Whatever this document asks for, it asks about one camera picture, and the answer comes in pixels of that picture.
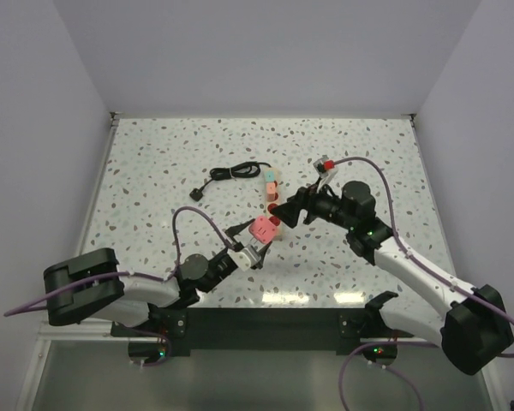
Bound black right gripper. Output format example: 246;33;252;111
270;176;355;231

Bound pink square adapter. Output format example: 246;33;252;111
248;216;278;245

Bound teal USB charger plug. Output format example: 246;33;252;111
265;170;278;183

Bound beige power strip red sockets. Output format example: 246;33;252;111
262;169;286;241

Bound salmon pink charger plug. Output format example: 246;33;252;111
266;182;279;202

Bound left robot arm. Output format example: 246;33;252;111
43;216;279;336

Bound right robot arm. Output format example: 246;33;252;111
272;181;514;375

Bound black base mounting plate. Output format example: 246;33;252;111
111;291;410;357

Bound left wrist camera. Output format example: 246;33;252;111
228;245;262;271

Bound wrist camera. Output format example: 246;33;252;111
313;155;338;189
228;245;262;271

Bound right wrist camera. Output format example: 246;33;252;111
313;155;338;189

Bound black power cord with plug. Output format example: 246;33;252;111
188;162;272;203

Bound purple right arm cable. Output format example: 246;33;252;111
332;157;514;411

